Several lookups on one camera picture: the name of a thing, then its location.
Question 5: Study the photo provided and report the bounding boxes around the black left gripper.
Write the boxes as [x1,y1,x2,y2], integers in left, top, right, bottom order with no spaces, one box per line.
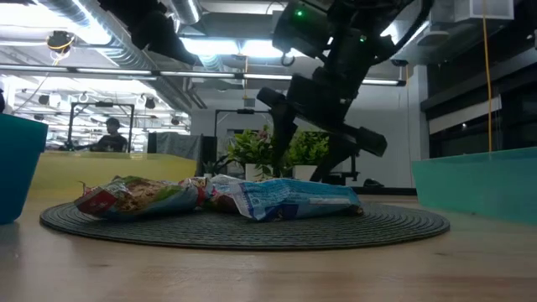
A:
[98,0,198,66]

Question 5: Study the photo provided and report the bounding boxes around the grey covered equipment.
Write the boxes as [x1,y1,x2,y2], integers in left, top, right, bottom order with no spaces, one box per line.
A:
[146,132,203,163]

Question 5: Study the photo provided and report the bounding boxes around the person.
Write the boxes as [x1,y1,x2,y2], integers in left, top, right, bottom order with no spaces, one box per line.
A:
[90,117,129,153]

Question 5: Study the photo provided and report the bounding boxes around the yellow hanging cable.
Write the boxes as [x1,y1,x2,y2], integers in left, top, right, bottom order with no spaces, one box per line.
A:
[481,0,493,153]

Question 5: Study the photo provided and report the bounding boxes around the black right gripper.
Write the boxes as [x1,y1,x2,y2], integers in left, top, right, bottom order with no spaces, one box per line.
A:
[256,62,388,183]

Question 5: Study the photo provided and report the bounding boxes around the blue plastic bin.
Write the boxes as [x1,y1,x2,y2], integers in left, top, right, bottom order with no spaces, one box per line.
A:
[0,112,50,226]

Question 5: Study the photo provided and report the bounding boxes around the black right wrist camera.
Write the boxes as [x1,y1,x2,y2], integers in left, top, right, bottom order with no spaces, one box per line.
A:
[271,0,336,60]

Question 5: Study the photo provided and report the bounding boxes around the blue granola bar wrapper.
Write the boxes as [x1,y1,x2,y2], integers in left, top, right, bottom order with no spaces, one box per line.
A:
[228,174,364,222]

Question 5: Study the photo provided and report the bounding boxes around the long ceiling light bar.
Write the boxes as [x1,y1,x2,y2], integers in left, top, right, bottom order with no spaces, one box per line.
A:
[0,63,407,87]

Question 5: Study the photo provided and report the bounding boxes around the white ceiling air unit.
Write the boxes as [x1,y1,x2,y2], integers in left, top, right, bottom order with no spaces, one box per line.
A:
[455,0,515,22]

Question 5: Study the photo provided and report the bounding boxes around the green red granola bar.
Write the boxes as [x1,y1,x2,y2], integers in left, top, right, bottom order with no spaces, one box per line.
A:
[74,174,202,221]

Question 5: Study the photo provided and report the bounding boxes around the teal plastic bin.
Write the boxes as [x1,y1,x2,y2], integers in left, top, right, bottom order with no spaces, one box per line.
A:
[410,146,537,226]

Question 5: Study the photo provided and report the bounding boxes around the white square plant pot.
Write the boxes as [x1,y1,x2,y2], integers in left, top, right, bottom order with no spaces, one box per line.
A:
[292,164,319,182]
[245,163,274,182]

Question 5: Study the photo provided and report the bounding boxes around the orange pink granola bar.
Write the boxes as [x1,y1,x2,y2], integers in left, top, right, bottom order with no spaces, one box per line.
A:
[180,175,242,213]

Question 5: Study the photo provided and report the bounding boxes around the silver round ventilation duct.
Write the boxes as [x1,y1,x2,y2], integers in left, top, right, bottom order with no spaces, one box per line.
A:
[169,0,202,25]

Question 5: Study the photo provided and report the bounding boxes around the green leafy plant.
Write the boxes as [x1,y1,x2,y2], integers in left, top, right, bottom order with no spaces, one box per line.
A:
[226,125,278,180]
[287,130,331,167]

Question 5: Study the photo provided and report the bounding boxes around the black equipment stand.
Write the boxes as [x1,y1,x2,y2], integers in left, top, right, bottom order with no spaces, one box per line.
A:
[335,153,361,185]

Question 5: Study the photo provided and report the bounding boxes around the yellow plastic bin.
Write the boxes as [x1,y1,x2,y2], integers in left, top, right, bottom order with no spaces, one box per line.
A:
[29,151,198,206]

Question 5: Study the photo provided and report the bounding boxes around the grey round woven placemat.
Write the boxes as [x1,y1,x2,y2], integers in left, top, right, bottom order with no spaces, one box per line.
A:
[39,196,451,252]

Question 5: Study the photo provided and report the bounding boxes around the black ceiling cable reel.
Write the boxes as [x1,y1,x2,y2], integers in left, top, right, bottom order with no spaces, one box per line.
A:
[46,29,76,54]

